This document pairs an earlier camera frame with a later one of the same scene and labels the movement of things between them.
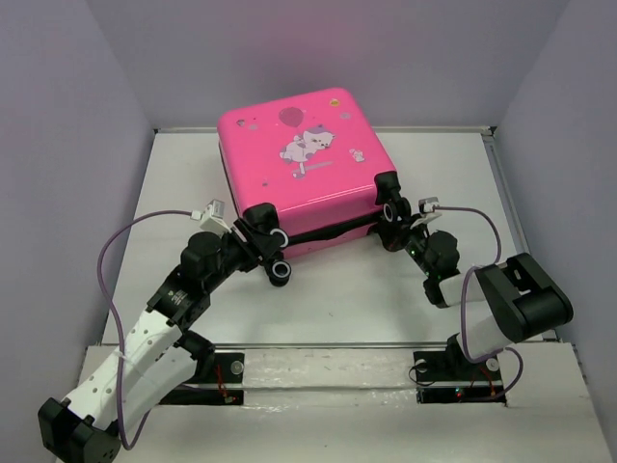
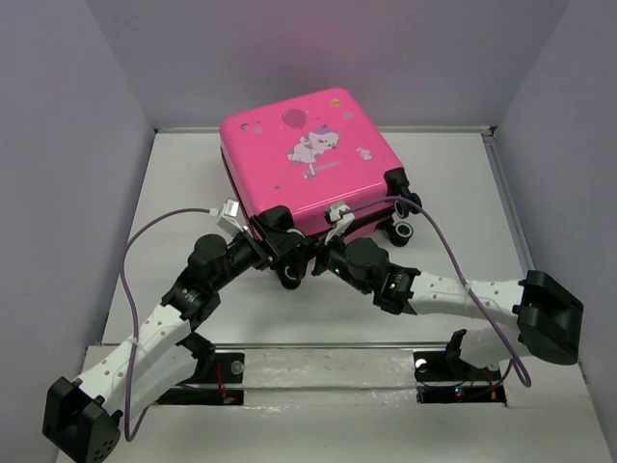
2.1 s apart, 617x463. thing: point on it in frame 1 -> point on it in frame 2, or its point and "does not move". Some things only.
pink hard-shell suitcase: [308, 168] does not move
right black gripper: [394, 231] -> [321, 251]
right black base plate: [450, 376] does not move
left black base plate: [227, 368] does not move
